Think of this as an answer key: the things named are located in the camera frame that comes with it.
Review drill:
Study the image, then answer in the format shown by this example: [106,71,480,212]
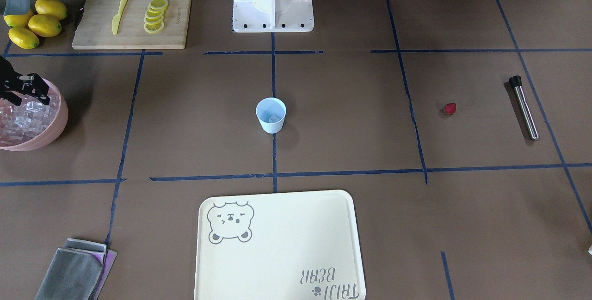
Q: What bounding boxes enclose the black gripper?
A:
[0,56,51,106]

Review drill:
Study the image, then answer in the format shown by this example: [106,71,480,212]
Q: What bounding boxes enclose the clear ice cube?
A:
[266,114,282,123]

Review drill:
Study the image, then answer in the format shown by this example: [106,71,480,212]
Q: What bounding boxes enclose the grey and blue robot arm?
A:
[0,0,51,106]

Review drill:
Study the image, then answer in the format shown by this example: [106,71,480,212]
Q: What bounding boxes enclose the pile of clear ice cubes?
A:
[0,93,60,147]

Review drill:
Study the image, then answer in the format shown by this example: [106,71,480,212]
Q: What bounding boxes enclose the light blue cup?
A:
[255,98,287,134]

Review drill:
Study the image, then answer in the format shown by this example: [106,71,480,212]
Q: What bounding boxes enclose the pink bowl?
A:
[1,80,68,151]

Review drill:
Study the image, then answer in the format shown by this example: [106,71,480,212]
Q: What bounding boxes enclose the wooden cutting board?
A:
[72,0,191,50]

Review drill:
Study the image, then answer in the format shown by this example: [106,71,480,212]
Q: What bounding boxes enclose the yellow plastic knife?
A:
[111,0,128,35]

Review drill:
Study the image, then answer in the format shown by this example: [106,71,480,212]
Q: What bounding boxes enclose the lemon slices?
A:
[143,0,169,33]

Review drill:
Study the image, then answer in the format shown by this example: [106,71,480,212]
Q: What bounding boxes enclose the grey folded cloth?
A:
[35,238,118,300]

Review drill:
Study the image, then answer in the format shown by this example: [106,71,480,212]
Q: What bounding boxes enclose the cream bear tray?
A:
[194,189,367,300]

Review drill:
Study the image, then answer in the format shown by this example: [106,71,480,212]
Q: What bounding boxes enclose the red strawberry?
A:
[443,103,457,116]

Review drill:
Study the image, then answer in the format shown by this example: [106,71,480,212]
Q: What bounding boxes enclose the steel muddler with black tip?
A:
[509,75,540,141]

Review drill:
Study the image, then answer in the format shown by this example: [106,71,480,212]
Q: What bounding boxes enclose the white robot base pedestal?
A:
[231,0,315,33]

